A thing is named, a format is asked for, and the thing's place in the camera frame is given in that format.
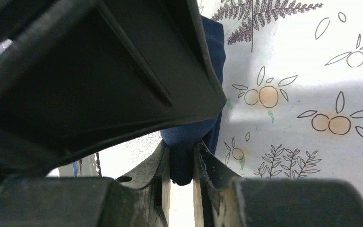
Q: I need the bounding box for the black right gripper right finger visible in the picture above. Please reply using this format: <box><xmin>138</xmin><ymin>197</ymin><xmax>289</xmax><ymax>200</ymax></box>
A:
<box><xmin>193</xmin><ymin>142</ymin><xmax>363</xmax><ymax>227</ymax></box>

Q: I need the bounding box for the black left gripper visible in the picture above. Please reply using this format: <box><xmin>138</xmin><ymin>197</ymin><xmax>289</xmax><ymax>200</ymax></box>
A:
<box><xmin>0</xmin><ymin>0</ymin><xmax>57</xmax><ymax>104</ymax></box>

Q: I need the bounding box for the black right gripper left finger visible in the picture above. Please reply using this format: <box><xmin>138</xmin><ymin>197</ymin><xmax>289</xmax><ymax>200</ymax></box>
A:
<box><xmin>0</xmin><ymin>142</ymin><xmax>170</xmax><ymax>227</ymax></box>

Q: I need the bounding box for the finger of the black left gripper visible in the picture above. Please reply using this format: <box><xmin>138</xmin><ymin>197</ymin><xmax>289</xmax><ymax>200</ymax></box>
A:
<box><xmin>0</xmin><ymin>0</ymin><xmax>226</xmax><ymax>171</ymax></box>

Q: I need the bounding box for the navy blue underwear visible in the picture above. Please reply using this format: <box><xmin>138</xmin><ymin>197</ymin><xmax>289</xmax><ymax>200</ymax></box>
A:
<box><xmin>160</xmin><ymin>16</ymin><xmax>226</xmax><ymax>186</ymax></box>

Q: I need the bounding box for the floral table cloth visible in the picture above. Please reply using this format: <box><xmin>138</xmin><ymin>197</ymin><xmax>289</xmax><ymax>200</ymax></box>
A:
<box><xmin>47</xmin><ymin>0</ymin><xmax>363</xmax><ymax>227</ymax></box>

